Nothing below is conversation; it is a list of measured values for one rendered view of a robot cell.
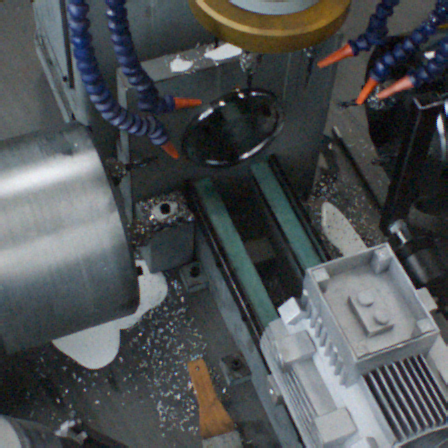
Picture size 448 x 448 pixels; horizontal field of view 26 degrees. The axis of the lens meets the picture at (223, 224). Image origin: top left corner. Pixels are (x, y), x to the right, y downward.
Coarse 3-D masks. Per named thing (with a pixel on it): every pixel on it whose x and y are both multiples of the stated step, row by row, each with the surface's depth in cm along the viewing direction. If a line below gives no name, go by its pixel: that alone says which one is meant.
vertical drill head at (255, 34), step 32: (192, 0) 101; (224, 0) 100; (256, 0) 98; (288, 0) 98; (320, 0) 101; (224, 32) 100; (256, 32) 98; (288, 32) 98; (320, 32) 100; (256, 64) 104
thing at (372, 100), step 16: (384, 48) 128; (432, 48) 122; (368, 64) 135; (400, 64) 126; (416, 64) 122; (368, 96) 129; (400, 96) 128; (368, 112) 140; (384, 112) 134; (400, 112) 130; (368, 128) 139; (384, 128) 136; (400, 128) 131; (384, 144) 137; (432, 144) 124; (384, 160) 124; (432, 160) 125; (432, 176) 126; (416, 192) 131; (432, 192) 128; (416, 208) 133; (432, 208) 130
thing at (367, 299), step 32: (352, 256) 105; (384, 256) 106; (320, 288) 103; (352, 288) 107; (384, 288) 107; (320, 320) 104; (352, 320) 104; (384, 320) 102; (416, 320) 105; (352, 352) 99; (384, 352) 99; (416, 352) 103; (352, 384) 103
